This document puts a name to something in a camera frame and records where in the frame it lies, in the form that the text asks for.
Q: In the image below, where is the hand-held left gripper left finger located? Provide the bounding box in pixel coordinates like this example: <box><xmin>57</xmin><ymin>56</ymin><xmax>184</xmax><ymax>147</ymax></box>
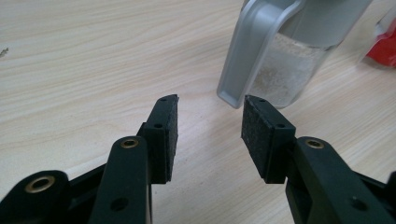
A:
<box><xmin>136</xmin><ymin>93</ymin><xmax>180</xmax><ymax>185</ymax></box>

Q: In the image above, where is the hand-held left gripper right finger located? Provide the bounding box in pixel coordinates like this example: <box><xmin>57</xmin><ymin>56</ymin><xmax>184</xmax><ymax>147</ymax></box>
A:
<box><xmin>241</xmin><ymin>94</ymin><xmax>297</xmax><ymax>185</ymax></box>

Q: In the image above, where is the clear plastic container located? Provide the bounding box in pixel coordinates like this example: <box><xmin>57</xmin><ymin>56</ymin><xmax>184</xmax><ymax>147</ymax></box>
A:
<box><xmin>217</xmin><ymin>0</ymin><xmax>375</xmax><ymax>110</ymax></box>

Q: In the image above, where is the red and white sugar pouch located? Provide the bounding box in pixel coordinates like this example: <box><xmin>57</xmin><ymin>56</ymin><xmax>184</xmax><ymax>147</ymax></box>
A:
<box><xmin>361</xmin><ymin>6</ymin><xmax>396</xmax><ymax>68</ymax></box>

